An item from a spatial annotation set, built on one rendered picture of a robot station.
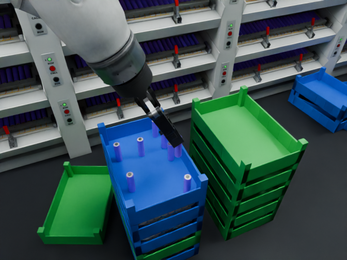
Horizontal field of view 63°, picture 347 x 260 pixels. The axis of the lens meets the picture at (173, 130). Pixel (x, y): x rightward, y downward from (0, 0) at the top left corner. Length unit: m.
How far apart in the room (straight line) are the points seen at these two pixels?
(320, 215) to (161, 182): 0.67
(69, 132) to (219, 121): 0.62
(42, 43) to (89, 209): 0.60
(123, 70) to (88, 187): 0.79
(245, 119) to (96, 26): 0.66
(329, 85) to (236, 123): 0.90
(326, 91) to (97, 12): 1.42
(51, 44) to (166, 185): 0.59
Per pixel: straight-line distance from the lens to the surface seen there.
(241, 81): 1.48
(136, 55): 0.47
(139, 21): 1.10
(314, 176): 1.32
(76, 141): 1.26
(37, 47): 1.02
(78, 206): 1.15
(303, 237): 1.13
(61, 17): 0.41
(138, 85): 0.49
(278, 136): 0.91
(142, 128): 0.89
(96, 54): 0.44
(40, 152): 1.33
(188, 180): 0.68
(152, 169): 0.79
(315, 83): 1.73
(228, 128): 0.92
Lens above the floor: 0.93
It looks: 43 degrees down
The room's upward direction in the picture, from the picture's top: straight up
